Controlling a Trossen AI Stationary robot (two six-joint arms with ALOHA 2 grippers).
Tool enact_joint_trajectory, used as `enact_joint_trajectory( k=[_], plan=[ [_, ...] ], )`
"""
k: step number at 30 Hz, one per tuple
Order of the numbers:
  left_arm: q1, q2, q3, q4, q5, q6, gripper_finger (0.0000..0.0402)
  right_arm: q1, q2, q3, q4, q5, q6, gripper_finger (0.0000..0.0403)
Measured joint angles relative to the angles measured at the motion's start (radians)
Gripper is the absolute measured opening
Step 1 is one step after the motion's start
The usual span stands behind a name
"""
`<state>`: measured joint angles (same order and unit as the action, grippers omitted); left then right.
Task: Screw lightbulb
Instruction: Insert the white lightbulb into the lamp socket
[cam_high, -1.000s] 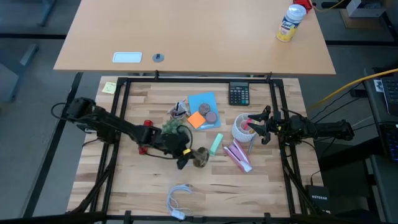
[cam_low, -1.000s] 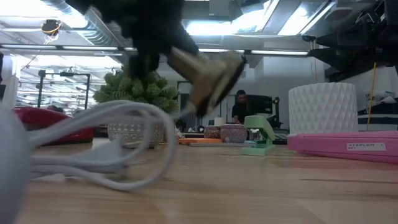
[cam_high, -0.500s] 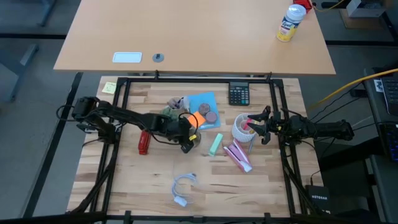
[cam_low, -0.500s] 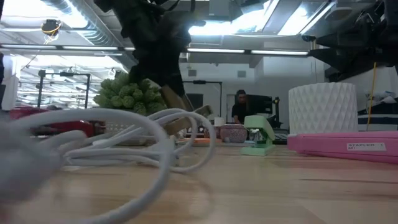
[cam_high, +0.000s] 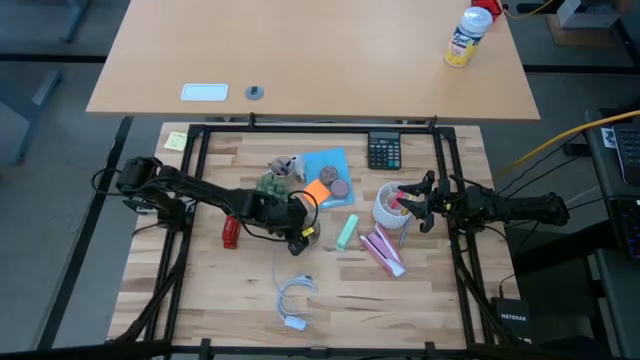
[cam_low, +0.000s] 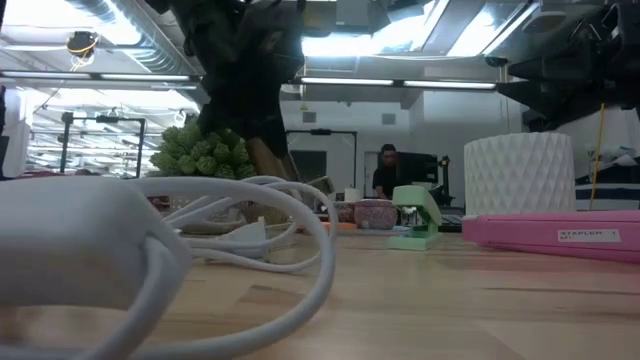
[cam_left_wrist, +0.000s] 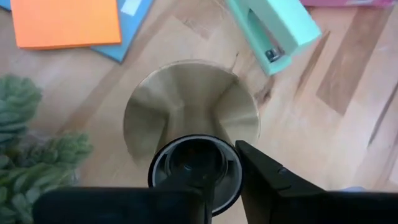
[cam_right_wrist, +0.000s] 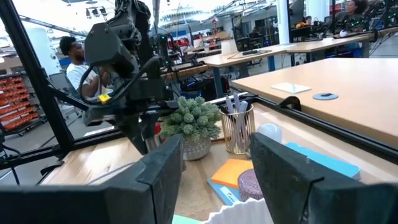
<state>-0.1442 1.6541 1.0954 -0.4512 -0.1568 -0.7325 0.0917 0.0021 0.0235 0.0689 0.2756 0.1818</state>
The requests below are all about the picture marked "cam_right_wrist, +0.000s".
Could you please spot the orange sticky note pad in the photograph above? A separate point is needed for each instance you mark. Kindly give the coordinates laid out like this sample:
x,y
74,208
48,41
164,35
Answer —
x,y
231,172

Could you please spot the pale lilac pen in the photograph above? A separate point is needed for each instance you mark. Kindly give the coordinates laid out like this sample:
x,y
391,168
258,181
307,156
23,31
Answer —
x,y
229,104
237,102
243,106

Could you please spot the person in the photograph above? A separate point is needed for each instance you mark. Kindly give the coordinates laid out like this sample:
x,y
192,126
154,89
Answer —
x,y
76,71
353,18

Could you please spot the white pillar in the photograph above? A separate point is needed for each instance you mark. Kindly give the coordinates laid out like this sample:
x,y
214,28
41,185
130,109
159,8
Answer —
x,y
283,21

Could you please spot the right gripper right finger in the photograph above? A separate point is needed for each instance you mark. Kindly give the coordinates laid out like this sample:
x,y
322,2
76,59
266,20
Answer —
x,y
295,193

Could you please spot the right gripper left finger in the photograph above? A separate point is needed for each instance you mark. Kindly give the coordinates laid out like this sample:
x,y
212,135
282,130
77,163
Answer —
x,y
93,205

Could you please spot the mint green eraser block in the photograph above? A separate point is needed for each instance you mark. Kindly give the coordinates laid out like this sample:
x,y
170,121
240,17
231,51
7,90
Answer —
x,y
185,220

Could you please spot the light wooden desk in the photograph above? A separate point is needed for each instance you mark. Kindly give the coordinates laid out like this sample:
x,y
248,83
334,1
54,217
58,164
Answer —
x,y
351,84

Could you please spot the black clamp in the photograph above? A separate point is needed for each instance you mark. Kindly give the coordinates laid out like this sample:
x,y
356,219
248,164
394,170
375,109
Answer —
x,y
290,102

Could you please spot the long wooden workbench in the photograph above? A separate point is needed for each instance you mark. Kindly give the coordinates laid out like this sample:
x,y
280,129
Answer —
x,y
280,49

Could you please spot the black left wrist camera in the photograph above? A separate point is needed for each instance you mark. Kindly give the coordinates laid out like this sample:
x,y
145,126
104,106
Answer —
x,y
109,49

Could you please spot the white rectangular card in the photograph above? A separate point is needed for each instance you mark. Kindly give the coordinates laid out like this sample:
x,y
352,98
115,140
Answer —
x,y
290,87

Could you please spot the black aluminium frame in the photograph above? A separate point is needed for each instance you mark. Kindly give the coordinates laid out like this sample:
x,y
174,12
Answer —
x,y
34,71

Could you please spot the blue round disc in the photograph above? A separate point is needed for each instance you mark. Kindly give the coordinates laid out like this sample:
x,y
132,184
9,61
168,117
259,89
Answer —
x,y
325,96

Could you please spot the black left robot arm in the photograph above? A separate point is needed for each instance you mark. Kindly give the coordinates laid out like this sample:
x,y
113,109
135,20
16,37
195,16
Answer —
x,y
133,18

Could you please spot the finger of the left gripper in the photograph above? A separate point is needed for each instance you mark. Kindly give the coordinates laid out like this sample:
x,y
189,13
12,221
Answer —
x,y
152,132
132,137

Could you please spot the white ribbed cup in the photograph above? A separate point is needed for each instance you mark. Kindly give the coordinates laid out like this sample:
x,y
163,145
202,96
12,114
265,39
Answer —
x,y
242,214

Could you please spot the rack of red bins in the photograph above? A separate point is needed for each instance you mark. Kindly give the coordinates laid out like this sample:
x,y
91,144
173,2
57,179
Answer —
x,y
17,102

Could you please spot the blue notebook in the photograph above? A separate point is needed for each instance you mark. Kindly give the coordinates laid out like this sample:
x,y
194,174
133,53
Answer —
x,y
326,160

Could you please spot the green artificial plant in pot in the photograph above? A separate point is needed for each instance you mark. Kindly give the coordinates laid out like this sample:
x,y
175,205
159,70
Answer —
x,y
192,121

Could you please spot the white frosted lightbulb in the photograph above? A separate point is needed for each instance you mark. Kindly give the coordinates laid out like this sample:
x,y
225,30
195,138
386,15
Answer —
x,y
270,130

